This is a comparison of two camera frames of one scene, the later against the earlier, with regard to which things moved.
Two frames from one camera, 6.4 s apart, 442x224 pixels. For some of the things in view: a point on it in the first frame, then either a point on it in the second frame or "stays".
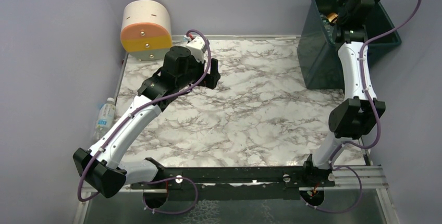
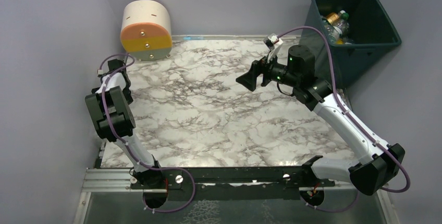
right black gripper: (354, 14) -> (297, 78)
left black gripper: (210, 74) -> (115, 66)
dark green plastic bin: (317, 49) stays
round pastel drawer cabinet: (146, 32) stays
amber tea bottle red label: (332, 17) stays
